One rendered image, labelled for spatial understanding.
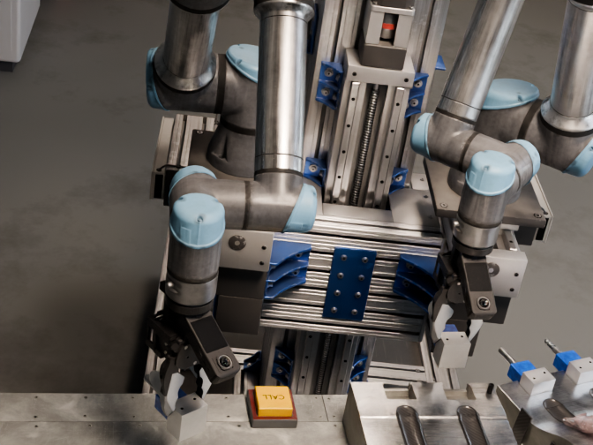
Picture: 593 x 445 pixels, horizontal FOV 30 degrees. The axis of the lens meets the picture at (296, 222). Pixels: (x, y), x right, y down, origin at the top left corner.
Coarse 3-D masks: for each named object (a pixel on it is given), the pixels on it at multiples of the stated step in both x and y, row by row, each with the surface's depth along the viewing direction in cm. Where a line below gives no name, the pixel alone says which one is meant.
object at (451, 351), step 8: (448, 328) 200; (456, 328) 200; (448, 336) 195; (456, 336) 196; (464, 336) 196; (440, 344) 195; (448, 344) 193; (456, 344) 194; (464, 344) 194; (440, 352) 195; (448, 352) 194; (456, 352) 195; (464, 352) 195; (440, 360) 195; (448, 360) 195; (456, 360) 196; (464, 360) 196
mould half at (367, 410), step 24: (360, 384) 192; (432, 384) 194; (480, 384) 196; (360, 408) 186; (384, 408) 187; (432, 408) 189; (456, 408) 190; (480, 408) 190; (360, 432) 184; (384, 432) 182; (432, 432) 184; (456, 432) 185; (504, 432) 187
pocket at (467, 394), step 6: (468, 384) 196; (444, 390) 196; (450, 390) 196; (456, 390) 196; (462, 390) 196; (468, 390) 196; (450, 396) 196; (456, 396) 197; (462, 396) 197; (468, 396) 196; (474, 396) 193
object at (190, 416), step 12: (156, 396) 174; (180, 396) 174; (192, 396) 173; (156, 408) 175; (180, 408) 170; (192, 408) 171; (204, 408) 172; (168, 420) 173; (180, 420) 170; (192, 420) 171; (204, 420) 173; (180, 432) 171; (192, 432) 173
